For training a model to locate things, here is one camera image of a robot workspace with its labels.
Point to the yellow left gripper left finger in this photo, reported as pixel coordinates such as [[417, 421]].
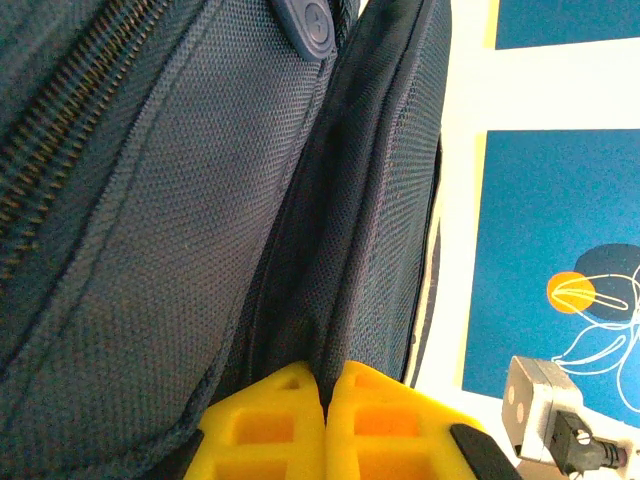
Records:
[[270, 430]]

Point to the navy blue backpack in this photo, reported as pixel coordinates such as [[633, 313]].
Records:
[[200, 225]]

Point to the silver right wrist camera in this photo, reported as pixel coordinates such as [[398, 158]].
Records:
[[535, 400]]

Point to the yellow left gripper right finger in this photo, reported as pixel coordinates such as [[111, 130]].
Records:
[[390, 430]]

